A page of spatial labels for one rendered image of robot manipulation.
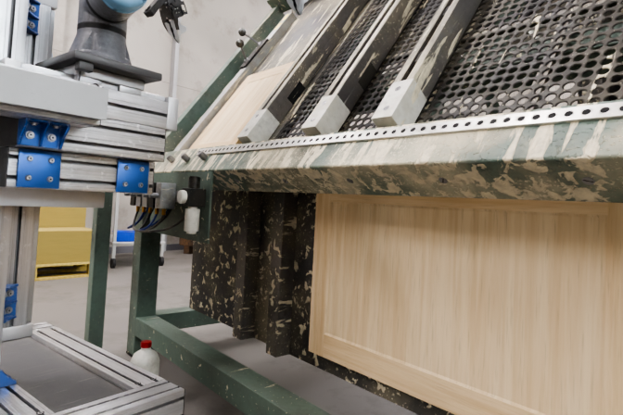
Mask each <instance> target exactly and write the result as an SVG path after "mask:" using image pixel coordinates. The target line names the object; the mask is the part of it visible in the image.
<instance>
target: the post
mask: <svg viewBox="0 0 623 415"><path fill-rule="evenodd" d="M112 202H113V193H109V192H105V203H104V207H103V208H101V207H94V213H93V226H92V239H91V252H90V265H89V278H88V290H87V303H86V316H85V329H84V341H86V342H89V343H91V344H93V345H95V346H98V347H100V348H102V346H103V333H104V320H105V306H106V293H107V280H108V255H109V242H110V228H111V215H112Z"/></svg>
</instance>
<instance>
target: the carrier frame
mask: <svg viewBox="0 0 623 415"><path fill-rule="evenodd" d="M315 211H316V194H314V193H284V192H254V191H224V190H212V201H211V216H210V243H209V244H205V243H200V242H197V241H194V243H193V257H192V272H191V287H190V302H189V307H180V308H165V309H157V310H156V304H157V290H158V276H159V248H160V233H139V232H136V231H134V242H133V268H132V282H131V296H130V309H129V323H128V337H127V351H126V354H128V355H129V356H130V357H131V358H132V357H133V355H134V353H135V352H137V351H138V350H140V349H141V346H140V345H141V342H142V341H143V340H151V341H152V347H151V349H155V350H156V351H158V352H159V353H160V354H161V355H162V356H164V357H165V358H167V359H168V360H170V361H171V362H172V363H174V364H175V365H177V366H178V367H179V368H181V369H182V370H184V371H185V372H187V373H188V374H190V375H191V376H192V377H194V378H195V379H197V380H198V381H199V382H201V383H202V384H204V385H205V386H207V387H208V388H209V389H210V390H211V391H213V392H214V393H216V394H217V395H218V396H220V397H222V398H223V399H224V400H226V401H227V402H229V403H230V404H231V405H233V406H234V407H236V408H237V409H239V410H240V411H242V412H243V413H244V414H246V415H331V414H329V413H328V412H326V411H324V410H322V409H320V408H318V407H316V406H315V405H313V404H312V403H310V402H309V401H307V400H305V399H303V398H301V397H300V396H297V395H295V394H294V393H292V392H290V391H288V390H287V389H285V388H284V387H282V386H280V385H279V384H276V383H274V382H273V381H271V380H269V379H267V378H266V377H264V376H262V375H260V374H259V373H257V372H255V371H253V370H252V369H250V368H248V367H246V366H245V365H243V364H241V363H239V362H238V361H236V360H234V359H232V358H230V357H228V356H226V355H224V353H222V352H220V351H218V350H217V349H215V348H213V347H211V346H209V345H207V344H205V343H203V342H202V341H200V340H198V339H196V338H195V337H194V336H192V335H190V334H189V333H186V332H184V331H183V330H181V329H183V328H190V327H196V326H202V325H209V324H215V323H224V324H226V325H228V326H230V327H232V328H233V337H235V338H237V339H239V340H244V339H249V338H253V337H254V338H256V339H258V340H260V341H262V342H263V343H265V344H266V353H267V354H270V355H272V356H274V357H276V358H277V357H281V356H285V355H291V356H293V357H296V358H299V359H301V360H303V361H305V362H307V363H310V364H311V365H313V366H315V367H317V368H319V369H321V370H323V371H327V372H329V373H331V374H333V375H335V376H336V377H339V378H341V379H343V380H345V381H347V382H349V383H351V384H355V385H357V386H359V387H361V388H362V389H364V390H367V391H369V392H371V393H373V394H375V395H377V396H380V397H383V398H384V399H386V400H388V401H390V402H392V403H394V404H397V405H399V406H401V407H403V408H405V409H408V410H410V411H412V412H414V413H416V414H418V415H454V414H452V413H450V412H448V411H446V410H444V409H440V408H438V407H436V406H433V405H431V404H429V403H427V402H425V401H423V400H421V399H418V398H416V397H414V396H410V395H408V394H406V393H403V392H402V391H400V390H397V389H395V388H393V387H391V386H388V385H386V384H382V383H380V382H379V381H377V380H374V379H372V378H370V377H367V376H365V375H363V374H360V373H358V372H356V371H353V370H351V369H349V368H346V367H344V366H342V365H340V364H337V363H335V362H334V361H331V360H329V359H327V358H323V357H321V356H319V355H316V354H314V353H312V352H310V351H309V336H310V318H311V301H312V265H313V247H314V229H315Z"/></svg>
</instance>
